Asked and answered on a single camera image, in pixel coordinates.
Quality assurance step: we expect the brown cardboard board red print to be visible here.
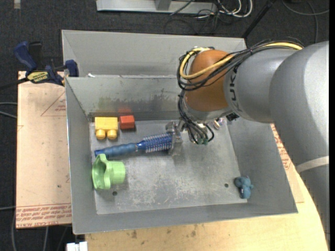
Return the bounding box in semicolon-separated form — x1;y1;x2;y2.
15;71;306;230

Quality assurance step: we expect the blue toy animal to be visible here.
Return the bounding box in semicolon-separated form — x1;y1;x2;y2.
233;175;255;200

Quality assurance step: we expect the blue round hairbrush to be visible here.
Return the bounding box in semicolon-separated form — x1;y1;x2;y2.
94;132;174;158

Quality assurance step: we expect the yellow toy building block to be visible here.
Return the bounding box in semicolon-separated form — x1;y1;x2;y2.
94;116;119;141

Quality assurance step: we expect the grey metal bin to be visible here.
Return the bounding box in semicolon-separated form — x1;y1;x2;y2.
61;29;299;235

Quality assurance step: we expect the green plastic cup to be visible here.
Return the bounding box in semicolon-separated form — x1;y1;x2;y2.
91;153;127;191

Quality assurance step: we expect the red toy block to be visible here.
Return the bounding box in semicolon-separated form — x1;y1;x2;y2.
119;115;136;131

